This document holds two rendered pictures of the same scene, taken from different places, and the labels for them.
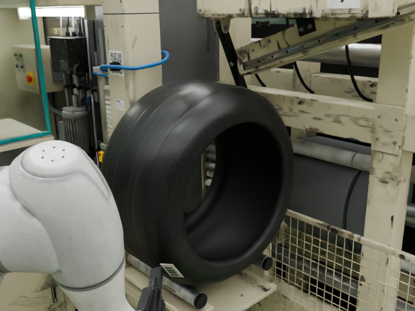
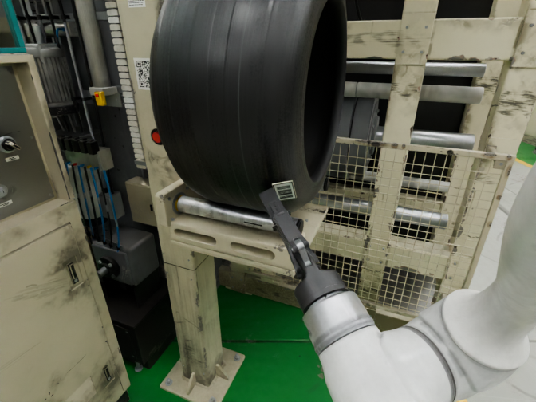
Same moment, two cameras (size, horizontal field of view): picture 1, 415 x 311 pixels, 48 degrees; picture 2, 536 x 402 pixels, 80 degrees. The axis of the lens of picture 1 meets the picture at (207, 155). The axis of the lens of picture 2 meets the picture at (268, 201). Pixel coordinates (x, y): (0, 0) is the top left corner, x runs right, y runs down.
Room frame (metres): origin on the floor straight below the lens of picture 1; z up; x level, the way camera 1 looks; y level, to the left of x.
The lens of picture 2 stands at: (0.54, 0.37, 1.29)
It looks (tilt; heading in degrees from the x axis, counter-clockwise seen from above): 26 degrees down; 334
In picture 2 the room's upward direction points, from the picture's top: straight up
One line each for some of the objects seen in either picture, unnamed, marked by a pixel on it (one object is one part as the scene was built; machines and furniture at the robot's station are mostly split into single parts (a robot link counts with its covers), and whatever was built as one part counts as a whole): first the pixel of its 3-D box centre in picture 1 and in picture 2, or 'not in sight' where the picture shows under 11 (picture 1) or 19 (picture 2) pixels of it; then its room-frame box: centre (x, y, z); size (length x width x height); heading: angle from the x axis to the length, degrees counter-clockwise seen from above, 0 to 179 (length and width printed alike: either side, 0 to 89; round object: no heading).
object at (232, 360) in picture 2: not in sight; (204, 368); (1.49, 0.23, 0.02); 0.27 x 0.27 x 0.04; 42
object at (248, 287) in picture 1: (197, 287); (256, 223); (1.32, 0.04, 0.80); 0.37 x 0.36 x 0.02; 132
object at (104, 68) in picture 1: (134, 62); not in sight; (1.49, 0.23, 1.51); 0.19 x 0.19 x 0.06; 42
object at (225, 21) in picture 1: (222, 24); not in sight; (1.59, -0.06, 1.61); 0.06 x 0.06 x 0.05; 42
